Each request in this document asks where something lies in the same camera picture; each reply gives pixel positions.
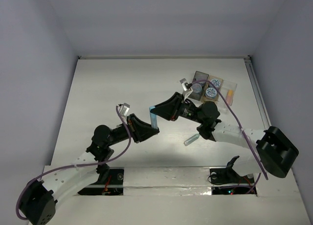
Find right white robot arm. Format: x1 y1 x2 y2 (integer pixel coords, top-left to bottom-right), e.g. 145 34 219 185
150 92 299 182

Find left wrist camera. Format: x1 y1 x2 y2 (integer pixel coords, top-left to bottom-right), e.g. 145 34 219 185
117 103 130 117

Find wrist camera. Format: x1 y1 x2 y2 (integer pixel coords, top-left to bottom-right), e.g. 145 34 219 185
117 103 130 117
179 78 193 100

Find wooden bin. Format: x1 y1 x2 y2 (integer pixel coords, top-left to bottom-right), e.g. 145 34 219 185
200 75 224 103

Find clear plastic bin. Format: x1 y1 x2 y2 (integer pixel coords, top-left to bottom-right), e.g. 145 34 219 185
216 80 237 113

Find teal pencil-shaped case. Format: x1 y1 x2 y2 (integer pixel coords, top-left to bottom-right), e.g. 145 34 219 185
183 134 200 146

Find purple cable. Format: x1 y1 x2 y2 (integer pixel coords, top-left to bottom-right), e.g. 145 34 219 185
188 80 269 194
16 106 133 221

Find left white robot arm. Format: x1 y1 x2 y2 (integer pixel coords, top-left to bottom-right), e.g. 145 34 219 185
15 114 159 225

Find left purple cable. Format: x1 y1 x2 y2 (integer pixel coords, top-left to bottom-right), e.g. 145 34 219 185
16 106 133 221

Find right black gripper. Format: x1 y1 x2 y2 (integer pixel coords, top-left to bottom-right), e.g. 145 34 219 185
151 92 204 124

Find blue pencil-shaped case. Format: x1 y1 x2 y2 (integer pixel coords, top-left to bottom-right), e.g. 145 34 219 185
150 113 158 129

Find orange pencil-shaped case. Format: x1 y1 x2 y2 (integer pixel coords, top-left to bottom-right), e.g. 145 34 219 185
225 90 234 106

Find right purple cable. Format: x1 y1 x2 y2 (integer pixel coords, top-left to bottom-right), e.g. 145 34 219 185
188 80 269 194

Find small blue eraser cap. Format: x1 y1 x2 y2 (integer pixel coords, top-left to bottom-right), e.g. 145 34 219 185
149 106 156 118

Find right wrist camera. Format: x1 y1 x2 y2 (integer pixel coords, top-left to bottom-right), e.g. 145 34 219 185
179 78 193 100

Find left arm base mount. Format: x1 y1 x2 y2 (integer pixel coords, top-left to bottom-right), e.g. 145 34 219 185
77 166 124 196

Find dark grey plastic bin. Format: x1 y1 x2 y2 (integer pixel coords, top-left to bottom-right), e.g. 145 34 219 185
189 71 209 101

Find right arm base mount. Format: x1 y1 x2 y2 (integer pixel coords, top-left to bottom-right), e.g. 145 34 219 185
207 156 257 195

